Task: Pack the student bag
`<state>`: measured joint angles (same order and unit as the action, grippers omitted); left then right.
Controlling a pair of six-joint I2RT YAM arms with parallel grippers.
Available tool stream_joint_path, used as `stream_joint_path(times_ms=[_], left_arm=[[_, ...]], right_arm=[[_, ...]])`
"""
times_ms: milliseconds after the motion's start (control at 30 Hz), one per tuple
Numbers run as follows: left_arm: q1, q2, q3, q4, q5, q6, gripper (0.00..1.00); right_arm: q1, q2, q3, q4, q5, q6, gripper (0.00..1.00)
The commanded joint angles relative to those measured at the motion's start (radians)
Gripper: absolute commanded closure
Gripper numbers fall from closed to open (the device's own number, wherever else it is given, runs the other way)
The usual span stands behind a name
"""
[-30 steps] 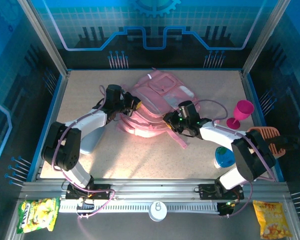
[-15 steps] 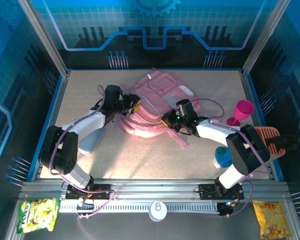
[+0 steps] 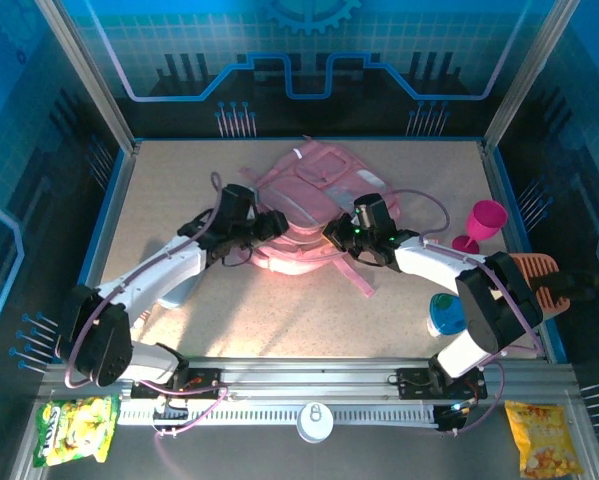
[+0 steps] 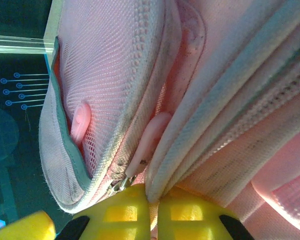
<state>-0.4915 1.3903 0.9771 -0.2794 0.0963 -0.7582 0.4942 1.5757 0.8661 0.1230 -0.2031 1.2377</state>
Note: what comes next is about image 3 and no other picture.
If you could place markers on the pink student backpack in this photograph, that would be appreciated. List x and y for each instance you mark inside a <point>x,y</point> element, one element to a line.
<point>314,200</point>

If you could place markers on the orange cream utensil holder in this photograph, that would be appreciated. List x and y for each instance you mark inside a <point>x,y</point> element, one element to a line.
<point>534,265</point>

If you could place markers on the yellow snack bag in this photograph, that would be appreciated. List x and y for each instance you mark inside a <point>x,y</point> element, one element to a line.
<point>544,440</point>

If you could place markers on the blue bowl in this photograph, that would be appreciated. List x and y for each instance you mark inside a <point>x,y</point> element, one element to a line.
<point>446,315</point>

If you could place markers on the aluminium mounting rail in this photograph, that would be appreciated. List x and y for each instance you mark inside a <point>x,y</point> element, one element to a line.
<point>304,375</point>

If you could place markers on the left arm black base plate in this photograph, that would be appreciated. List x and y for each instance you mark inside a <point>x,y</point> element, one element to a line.
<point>204,380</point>

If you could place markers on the grey pencil case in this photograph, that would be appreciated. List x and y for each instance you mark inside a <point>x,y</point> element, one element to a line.
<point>176,295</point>

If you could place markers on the black tool in holder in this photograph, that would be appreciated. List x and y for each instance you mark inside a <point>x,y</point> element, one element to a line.
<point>574,285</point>

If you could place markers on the aluminium frame post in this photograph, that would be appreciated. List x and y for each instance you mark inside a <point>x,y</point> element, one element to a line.
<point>521,75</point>
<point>86,75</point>

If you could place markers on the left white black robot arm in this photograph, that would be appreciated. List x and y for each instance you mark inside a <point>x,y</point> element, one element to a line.
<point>144,280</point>

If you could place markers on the white striped printed item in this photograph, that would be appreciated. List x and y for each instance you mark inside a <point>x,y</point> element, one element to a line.
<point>140,319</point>

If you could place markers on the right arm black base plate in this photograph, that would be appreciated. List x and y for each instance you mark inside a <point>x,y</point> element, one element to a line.
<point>414,385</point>

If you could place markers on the magenta plastic goblet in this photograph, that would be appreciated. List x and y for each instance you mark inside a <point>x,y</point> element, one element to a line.
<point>486,215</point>

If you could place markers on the white round can lid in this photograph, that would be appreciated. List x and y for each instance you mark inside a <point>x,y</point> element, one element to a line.
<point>315,422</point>

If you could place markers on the green yellow candy bag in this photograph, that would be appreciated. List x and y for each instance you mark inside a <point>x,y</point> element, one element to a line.
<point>74,430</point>

